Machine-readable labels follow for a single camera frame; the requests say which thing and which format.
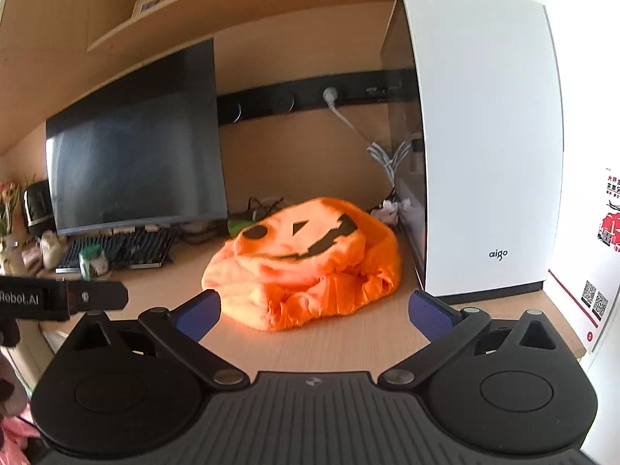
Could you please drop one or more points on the wall poster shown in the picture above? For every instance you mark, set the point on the wall poster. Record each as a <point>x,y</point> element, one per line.
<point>610,232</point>

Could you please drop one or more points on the white computer case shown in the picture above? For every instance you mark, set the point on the white computer case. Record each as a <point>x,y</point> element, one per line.
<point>484,131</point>

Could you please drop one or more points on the white crumpled tissue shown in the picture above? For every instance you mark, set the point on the white crumpled tissue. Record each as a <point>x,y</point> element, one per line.
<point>390,210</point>

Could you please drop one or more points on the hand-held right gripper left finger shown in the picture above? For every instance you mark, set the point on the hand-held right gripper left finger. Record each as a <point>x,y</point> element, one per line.
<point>198,317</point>

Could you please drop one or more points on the black wall socket rail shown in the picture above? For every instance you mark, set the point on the black wall socket rail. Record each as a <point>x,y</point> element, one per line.
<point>261,104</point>

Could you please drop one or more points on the black keyboard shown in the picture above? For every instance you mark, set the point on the black keyboard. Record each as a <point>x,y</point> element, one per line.
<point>131,249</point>

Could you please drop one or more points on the black air fryer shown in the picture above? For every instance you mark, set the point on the black air fryer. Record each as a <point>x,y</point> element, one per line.
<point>38,206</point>

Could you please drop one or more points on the pale crumpled bag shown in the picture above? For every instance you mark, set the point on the pale crumpled bag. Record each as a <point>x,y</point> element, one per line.
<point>52,249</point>

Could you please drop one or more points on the black computer monitor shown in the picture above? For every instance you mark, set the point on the black computer monitor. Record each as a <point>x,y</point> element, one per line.
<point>135,155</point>

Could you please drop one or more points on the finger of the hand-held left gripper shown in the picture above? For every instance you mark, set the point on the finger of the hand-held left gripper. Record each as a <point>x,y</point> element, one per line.
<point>99,295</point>

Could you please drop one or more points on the orange pumpkin face costume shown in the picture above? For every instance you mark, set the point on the orange pumpkin face costume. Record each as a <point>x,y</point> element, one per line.
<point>300,271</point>

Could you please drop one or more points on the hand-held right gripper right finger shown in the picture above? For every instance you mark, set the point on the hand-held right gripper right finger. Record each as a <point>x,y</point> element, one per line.
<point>431,315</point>

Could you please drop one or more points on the green-capped bottle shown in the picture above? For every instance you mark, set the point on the green-capped bottle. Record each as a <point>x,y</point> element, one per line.
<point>93,264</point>

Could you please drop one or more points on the small picture frame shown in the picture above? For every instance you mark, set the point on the small picture frame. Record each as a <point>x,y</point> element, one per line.
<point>157,2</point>

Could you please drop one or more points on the pink cloth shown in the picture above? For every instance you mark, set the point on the pink cloth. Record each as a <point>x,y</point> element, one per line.
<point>12,438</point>

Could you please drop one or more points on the dark maroon cloth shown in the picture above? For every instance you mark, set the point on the dark maroon cloth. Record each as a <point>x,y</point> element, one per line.
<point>9,387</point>

